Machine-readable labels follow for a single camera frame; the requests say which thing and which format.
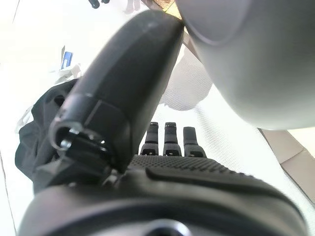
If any white mesh fabric garment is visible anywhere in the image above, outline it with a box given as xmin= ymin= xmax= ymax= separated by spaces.
xmin=158 ymin=46 xmax=213 ymax=112

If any black garment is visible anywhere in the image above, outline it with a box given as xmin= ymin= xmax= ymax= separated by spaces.
xmin=14 ymin=78 xmax=82 ymax=195

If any grey robot body shell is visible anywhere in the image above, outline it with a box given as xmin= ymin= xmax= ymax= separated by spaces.
xmin=176 ymin=0 xmax=315 ymax=130

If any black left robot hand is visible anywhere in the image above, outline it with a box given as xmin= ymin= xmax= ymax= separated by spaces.
xmin=17 ymin=9 xmax=309 ymax=236

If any black chair caster base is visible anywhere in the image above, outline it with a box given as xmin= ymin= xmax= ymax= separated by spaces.
xmin=88 ymin=0 xmax=110 ymax=9

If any white garment with blue label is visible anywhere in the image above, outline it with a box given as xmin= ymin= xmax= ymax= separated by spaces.
xmin=15 ymin=45 xmax=82 ymax=133

